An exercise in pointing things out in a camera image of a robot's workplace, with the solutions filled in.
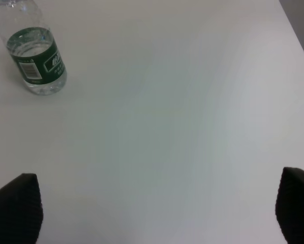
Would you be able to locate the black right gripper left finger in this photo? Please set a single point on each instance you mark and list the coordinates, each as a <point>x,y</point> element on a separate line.
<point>21,210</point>

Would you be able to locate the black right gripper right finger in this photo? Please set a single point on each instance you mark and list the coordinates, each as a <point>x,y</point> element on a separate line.
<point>289,208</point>

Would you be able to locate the clear bottle green label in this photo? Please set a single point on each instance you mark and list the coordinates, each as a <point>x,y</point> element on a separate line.
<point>32,47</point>

